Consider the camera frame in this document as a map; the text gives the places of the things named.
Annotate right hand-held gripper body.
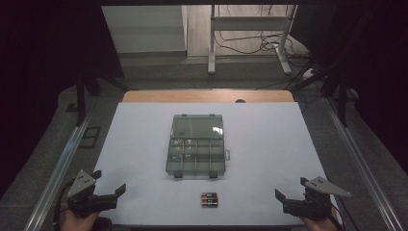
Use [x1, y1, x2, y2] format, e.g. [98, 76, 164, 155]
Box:
[283, 176, 351, 221]

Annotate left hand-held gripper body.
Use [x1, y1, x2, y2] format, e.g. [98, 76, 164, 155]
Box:
[66, 169, 118, 218]

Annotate clear grey compartment storage box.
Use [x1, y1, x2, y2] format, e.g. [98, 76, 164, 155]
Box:
[165, 113, 232, 180]

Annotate person's right hand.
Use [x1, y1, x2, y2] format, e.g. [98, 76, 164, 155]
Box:
[301, 215, 339, 231]

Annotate person's left hand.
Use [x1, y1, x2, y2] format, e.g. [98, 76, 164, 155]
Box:
[61, 210, 99, 231]

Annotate dark floor socket plate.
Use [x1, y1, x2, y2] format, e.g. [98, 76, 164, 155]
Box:
[78, 126, 102, 149]

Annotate white table mat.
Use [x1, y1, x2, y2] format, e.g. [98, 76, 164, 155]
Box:
[92, 102, 346, 226]

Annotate black metal stand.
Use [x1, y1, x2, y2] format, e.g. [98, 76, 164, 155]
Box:
[293, 56, 351, 128]
[74, 68, 130, 127]

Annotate white power strip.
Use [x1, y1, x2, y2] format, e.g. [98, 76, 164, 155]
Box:
[301, 67, 318, 80]

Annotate white cabinet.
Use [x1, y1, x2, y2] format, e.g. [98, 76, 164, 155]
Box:
[101, 4, 188, 54]

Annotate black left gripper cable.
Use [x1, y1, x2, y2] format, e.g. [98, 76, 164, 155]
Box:
[53, 178, 75, 231]

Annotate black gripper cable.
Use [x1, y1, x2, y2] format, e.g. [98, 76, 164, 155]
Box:
[330, 205, 346, 231]
[53, 178, 75, 231]

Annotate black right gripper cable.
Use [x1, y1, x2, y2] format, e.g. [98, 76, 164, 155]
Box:
[330, 205, 346, 231]

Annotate aluminium rail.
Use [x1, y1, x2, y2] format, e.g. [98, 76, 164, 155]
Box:
[23, 112, 94, 231]
[322, 97, 406, 231]

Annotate black floor cables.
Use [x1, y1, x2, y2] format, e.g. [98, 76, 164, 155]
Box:
[214, 4, 311, 61]

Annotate white desk frame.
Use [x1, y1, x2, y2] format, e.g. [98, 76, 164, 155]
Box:
[207, 4, 298, 76]

